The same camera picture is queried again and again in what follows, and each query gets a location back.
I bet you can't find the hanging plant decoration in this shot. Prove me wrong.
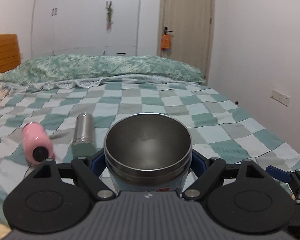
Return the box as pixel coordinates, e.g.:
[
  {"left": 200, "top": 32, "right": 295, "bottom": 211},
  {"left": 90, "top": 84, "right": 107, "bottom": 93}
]
[{"left": 107, "top": 1, "right": 113, "bottom": 30}]

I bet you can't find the checkered green bed sheet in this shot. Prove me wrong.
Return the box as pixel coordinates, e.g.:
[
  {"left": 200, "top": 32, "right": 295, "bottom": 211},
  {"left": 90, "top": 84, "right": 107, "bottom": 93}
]
[{"left": 0, "top": 78, "right": 300, "bottom": 224}]

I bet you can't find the orange wooden headboard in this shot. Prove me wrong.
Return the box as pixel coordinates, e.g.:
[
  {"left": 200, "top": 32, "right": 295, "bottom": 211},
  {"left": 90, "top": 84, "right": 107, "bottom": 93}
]
[{"left": 0, "top": 34, "right": 21, "bottom": 74}]

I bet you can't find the white wardrobe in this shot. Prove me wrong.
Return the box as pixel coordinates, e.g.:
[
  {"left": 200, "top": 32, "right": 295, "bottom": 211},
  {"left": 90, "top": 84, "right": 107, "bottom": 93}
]
[{"left": 31, "top": 0, "right": 140, "bottom": 58}]

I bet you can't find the beige door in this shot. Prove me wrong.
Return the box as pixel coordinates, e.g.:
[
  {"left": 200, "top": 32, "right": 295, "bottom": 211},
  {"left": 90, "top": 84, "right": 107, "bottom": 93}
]
[{"left": 157, "top": 0, "right": 215, "bottom": 80}]

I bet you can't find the green floral duvet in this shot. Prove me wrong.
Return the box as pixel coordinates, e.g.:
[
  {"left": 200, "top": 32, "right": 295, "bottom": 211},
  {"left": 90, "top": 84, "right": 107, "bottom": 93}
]
[{"left": 0, "top": 54, "right": 205, "bottom": 86}]

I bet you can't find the stainless steel cup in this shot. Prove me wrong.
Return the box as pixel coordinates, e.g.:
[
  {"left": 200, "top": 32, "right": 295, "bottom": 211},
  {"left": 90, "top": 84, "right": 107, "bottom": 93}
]
[{"left": 71, "top": 113, "right": 96, "bottom": 158}]

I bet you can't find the orange hanging bag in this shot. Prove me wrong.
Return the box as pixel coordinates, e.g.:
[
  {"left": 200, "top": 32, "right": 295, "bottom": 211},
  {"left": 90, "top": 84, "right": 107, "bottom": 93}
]
[{"left": 160, "top": 34, "right": 172, "bottom": 51}]

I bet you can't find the blue cartoon steel cup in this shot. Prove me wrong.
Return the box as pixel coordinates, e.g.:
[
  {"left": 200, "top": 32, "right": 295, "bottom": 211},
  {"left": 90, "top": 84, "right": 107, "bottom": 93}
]
[{"left": 104, "top": 113, "right": 192, "bottom": 194}]

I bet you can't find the white wall socket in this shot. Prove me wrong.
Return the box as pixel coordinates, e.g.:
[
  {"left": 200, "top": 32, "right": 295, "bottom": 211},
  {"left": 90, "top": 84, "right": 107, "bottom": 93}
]
[{"left": 270, "top": 90, "right": 290, "bottom": 107}]

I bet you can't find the black door handle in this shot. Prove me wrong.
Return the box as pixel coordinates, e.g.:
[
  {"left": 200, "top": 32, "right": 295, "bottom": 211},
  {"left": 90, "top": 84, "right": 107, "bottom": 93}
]
[{"left": 164, "top": 26, "right": 174, "bottom": 35}]

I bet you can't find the pink cup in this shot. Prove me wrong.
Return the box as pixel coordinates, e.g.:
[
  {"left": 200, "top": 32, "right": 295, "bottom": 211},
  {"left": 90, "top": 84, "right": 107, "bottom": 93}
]
[{"left": 21, "top": 122, "right": 55, "bottom": 165}]

